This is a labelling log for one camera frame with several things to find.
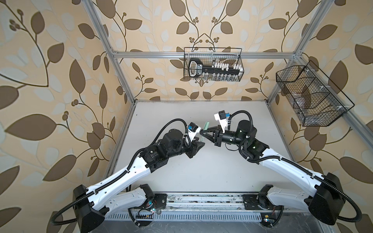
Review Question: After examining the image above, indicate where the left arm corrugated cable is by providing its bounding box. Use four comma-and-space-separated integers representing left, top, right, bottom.
50, 118, 188, 226

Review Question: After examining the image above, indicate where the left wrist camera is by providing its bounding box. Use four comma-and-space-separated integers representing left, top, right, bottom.
187, 122, 201, 141

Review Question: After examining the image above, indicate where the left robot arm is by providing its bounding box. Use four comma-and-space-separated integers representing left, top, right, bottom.
72, 129, 205, 233

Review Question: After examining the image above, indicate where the black wire basket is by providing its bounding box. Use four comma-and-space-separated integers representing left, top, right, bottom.
276, 60, 355, 127
183, 47, 244, 82

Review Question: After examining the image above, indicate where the black tool in basket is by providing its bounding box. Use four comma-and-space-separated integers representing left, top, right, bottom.
186, 58, 244, 78

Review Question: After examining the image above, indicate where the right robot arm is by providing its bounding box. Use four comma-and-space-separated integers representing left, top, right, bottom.
200, 120, 346, 225

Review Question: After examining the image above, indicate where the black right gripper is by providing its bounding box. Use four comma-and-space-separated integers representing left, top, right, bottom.
201, 125, 248, 148

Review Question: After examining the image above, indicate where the black wire basket right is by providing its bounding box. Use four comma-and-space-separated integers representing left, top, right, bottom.
276, 60, 355, 127

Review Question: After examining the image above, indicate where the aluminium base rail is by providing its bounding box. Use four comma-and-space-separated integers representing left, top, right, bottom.
84, 191, 327, 222

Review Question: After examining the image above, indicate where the green pen cap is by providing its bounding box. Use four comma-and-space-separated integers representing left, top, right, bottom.
204, 121, 209, 130

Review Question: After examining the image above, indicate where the black wire basket centre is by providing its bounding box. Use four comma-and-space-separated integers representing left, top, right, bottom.
183, 47, 244, 82

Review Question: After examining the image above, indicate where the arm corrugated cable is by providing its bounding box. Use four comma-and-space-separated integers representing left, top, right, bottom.
227, 110, 362, 223
50, 118, 188, 226

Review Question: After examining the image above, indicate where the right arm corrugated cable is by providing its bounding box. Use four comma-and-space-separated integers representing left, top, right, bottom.
227, 110, 362, 223

